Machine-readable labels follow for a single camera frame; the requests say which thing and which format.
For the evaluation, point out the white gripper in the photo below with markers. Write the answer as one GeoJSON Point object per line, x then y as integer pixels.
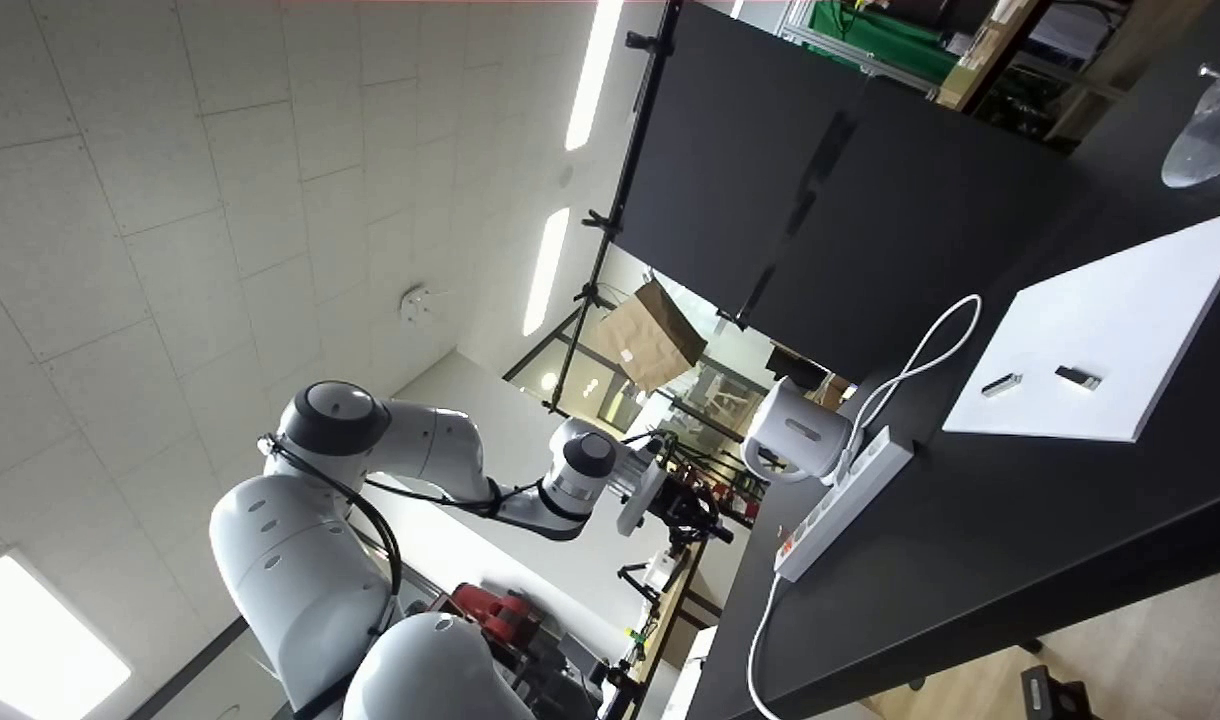
{"type": "Point", "coordinates": [643, 490]}

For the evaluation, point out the white power strip adapter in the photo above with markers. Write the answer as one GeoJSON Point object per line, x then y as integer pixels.
{"type": "Point", "coordinates": [843, 506]}

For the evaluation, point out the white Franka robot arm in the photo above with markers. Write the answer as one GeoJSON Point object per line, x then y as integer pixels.
{"type": "Point", "coordinates": [290, 575]}

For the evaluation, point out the wooden top desk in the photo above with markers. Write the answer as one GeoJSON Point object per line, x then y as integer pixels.
{"type": "Point", "coordinates": [672, 604]}

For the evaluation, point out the cardboard box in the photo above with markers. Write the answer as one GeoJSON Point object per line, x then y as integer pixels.
{"type": "Point", "coordinates": [648, 341]}

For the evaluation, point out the red machine part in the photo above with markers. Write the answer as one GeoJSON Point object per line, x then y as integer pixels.
{"type": "Point", "coordinates": [488, 608]}

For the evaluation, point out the long ceiling light strip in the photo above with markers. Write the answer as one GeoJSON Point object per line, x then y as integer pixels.
{"type": "Point", "coordinates": [592, 75]}
{"type": "Point", "coordinates": [546, 273]}

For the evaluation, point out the black spring clamp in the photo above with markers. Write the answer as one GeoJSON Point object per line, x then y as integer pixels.
{"type": "Point", "coordinates": [597, 220]}
{"type": "Point", "coordinates": [645, 43]}

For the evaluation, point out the white ceiling smoke detector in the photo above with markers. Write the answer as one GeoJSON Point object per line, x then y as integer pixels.
{"type": "Point", "coordinates": [414, 303]}

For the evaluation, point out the small black marker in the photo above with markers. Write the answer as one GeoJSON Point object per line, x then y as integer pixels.
{"type": "Point", "coordinates": [1001, 381]}
{"type": "Point", "coordinates": [1077, 378]}

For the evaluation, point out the black backdrop cloth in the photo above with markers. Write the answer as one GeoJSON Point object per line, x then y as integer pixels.
{"type": "Point", "coordinates": [794, 172]}

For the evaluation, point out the black backdrop crossbar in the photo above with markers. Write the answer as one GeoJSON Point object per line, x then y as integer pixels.
{"type": "Point", "coordinates": [633, 148]}

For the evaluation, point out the black floor box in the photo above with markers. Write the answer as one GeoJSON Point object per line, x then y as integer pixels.
{"type": "Point", "coordinates": [1049, 693]}

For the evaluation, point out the flat white board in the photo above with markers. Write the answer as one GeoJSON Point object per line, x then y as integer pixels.
{"type": "Point", "coordinates": [1102, 320]}

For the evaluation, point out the green storage crate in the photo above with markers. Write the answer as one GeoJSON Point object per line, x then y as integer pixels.
{"type": "Point", "coordinates": [891, 38]}

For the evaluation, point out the clear glass bowl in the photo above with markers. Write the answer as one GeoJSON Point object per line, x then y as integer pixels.
{"type": "Point", "coordinates": [1210, 141]}

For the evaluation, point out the square ceiling light panel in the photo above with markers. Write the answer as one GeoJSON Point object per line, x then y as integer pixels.
{"type": "Point", "coordinates": [32, 646]}

